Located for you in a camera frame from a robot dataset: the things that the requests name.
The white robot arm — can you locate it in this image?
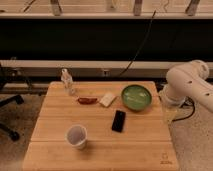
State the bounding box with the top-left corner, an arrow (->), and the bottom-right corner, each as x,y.
161,60 -> 213,112

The green ceramic bowl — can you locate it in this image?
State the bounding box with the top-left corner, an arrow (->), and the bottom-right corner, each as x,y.
121,84 -> 152,111

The white rectangular block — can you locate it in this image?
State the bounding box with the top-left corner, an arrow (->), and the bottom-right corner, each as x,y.
99,93 -> 116,107

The red chili pepper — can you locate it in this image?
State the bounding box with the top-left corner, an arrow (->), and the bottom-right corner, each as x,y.
77,97 -> 97,105

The black smartphone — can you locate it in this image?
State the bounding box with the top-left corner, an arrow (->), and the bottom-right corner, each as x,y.
112,110 -> 126,132

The clear plastic water bottle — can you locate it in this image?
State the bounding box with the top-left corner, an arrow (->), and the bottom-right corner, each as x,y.
61,68 -> 75,95

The black office chair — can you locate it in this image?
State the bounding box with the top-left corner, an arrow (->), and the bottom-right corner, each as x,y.
0,63 -> 25,142

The black hanging cable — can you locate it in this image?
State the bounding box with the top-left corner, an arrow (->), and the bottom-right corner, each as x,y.
118,9 -> 157,77

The black floor cable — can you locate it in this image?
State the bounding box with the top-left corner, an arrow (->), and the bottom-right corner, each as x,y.
172,98 -> 196,123

